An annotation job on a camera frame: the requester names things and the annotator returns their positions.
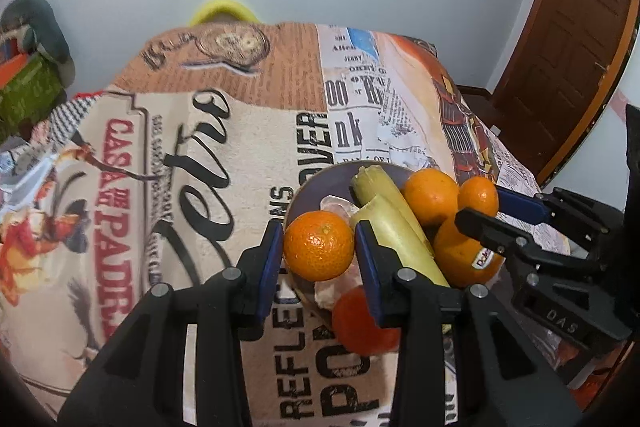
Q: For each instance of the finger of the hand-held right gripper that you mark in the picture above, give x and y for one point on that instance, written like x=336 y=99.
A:
x=495 y=234
x=520 y=206

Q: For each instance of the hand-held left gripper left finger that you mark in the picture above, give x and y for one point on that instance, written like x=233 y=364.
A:
x=272 y=267

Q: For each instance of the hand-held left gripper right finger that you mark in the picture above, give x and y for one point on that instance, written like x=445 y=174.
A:
x=369 y=279

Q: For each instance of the large orange with sticker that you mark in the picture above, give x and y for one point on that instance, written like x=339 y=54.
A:
x=460 y=257

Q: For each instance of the small mandarin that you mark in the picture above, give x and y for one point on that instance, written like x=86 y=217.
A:
x=478 y=194
x=318 y=247

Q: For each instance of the red tomato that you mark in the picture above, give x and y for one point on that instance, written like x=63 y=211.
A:
x=357 y=324

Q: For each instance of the yellow-green sugarcane piece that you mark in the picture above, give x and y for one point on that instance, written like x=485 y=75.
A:
x=387 y=232
x=372 y=184

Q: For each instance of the large plain orange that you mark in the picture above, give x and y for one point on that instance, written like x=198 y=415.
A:
x=431 y=197

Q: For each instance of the peeled citrus piece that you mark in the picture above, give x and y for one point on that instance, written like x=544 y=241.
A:
x=336 y=206

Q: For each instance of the dark grey plate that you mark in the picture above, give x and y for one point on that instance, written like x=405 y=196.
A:
x=330 y=184

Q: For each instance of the white heart-print sliding door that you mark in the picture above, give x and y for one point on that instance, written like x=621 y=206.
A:
x=595 y=157

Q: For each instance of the printed blanket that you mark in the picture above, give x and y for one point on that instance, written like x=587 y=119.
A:
x=200 y=147

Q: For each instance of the brown wooden door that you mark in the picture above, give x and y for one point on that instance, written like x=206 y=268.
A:
x=565 y=47

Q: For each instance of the black-white checkered cloth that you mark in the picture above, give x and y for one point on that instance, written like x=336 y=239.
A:
x=65 y=117

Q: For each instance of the light blue cloth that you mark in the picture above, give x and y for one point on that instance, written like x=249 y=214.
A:
x=20 y=164

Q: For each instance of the green patterned bag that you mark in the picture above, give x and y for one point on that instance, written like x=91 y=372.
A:
x=30 y=97

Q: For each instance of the orange cardboard box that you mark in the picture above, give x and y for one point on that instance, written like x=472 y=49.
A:
x=12 y=69

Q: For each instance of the grey plush toy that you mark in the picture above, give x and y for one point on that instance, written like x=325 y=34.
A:
x=37 y=27

